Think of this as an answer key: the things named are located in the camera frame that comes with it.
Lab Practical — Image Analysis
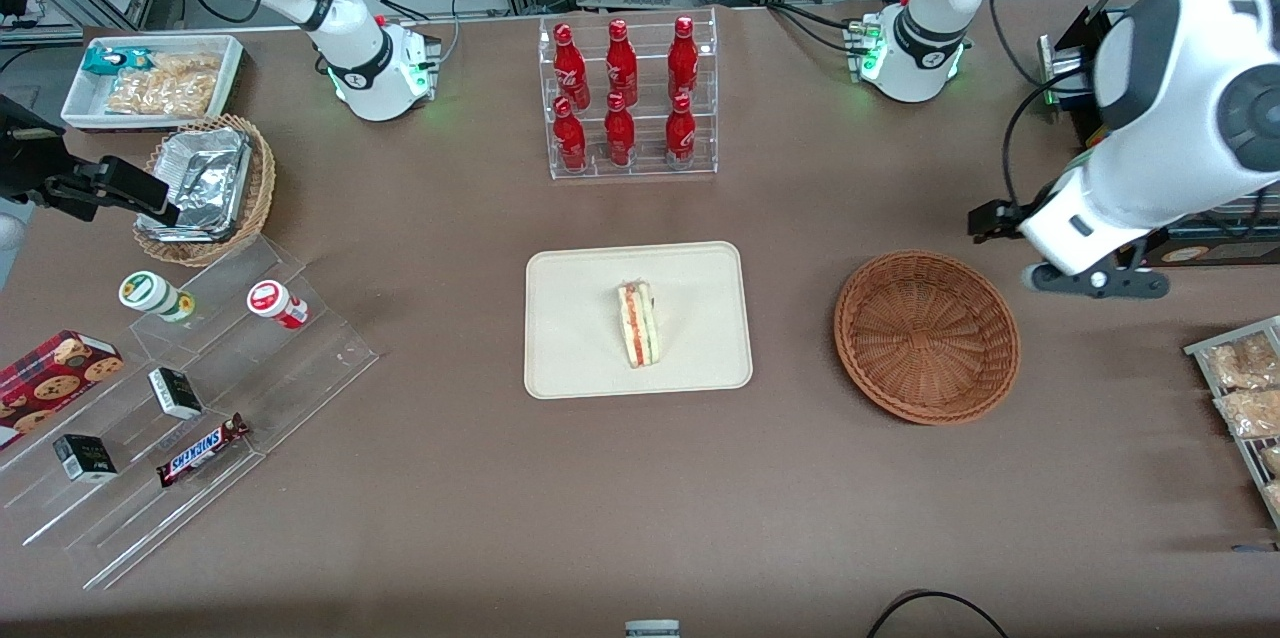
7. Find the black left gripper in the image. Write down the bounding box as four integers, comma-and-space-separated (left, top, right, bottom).
967, 200, 1041, 242

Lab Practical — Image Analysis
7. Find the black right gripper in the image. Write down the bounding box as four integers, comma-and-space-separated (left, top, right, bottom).
0, 95, 182, 227

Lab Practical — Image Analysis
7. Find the triangular sandwich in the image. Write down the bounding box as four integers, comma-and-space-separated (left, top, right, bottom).
616, 279, 658, 370

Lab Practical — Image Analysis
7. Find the tan wicker basket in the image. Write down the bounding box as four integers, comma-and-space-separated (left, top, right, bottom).
133, 114, 276, 268

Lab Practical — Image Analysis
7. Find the brown round wicker basket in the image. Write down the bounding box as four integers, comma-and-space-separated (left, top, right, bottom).
834, 250, 1021, 426

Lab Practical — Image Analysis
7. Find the cream plastic tray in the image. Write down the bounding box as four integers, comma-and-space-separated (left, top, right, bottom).
524, 241, 753, 400

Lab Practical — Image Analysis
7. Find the aluminium foil container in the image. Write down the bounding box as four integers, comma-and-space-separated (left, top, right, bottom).
137, 126, 253, 242

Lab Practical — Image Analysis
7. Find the green lid white cup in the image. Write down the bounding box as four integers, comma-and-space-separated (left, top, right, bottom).
118, 271, 197, 324

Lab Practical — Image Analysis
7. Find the white rectangular plastic bin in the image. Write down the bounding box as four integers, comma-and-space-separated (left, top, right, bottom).
61, 34, 245, 133

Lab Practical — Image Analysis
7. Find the clear bag of crackers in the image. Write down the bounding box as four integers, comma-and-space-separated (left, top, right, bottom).
104, 52, 222, 117

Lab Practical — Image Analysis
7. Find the teal snack packet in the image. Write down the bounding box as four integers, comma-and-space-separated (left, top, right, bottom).
82, 47, 153, 78

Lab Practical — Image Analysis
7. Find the black food warmer appliance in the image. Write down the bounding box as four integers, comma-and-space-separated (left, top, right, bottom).
1037, 0, 1280, 268

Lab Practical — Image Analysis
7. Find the red lid white cup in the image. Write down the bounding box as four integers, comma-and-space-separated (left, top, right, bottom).
247, 280, 310, 331

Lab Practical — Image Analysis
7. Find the small black carton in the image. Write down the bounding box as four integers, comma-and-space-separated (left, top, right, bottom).
148, 367, 205, 421
52, 434, 119, 484

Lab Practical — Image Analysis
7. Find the red plaid cookie box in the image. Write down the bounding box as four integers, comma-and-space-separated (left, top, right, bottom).
0, 329, 125, 450

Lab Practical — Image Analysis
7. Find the clear acrylic stepped shelf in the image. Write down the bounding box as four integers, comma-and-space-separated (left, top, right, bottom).
0, 235, 380, 591

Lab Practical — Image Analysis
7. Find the brown Snickers bar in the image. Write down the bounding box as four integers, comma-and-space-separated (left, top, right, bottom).
156, 413, 251, 489

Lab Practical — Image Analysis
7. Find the red cola bottle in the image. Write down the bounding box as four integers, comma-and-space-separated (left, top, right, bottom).
605, 19, 639, 105
664, 93, 697, 168
553, 97, 588, 173
553, 23, 591, 111
667, 16, 700, 101
604, 92, 636, 168

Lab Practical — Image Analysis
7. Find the clear acrylic bottle rack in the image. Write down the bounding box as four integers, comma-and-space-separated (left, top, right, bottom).
538, 6, 719, 181

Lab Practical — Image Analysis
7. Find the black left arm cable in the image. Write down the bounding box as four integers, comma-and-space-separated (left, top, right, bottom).
985, 0, 1101, 209

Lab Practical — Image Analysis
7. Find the grey wire rack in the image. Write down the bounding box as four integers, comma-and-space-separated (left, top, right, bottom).
1184, 315, 1280, 530

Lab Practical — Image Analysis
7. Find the black floor cable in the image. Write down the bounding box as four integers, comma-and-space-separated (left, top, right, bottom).
865, 589, 1011, 638

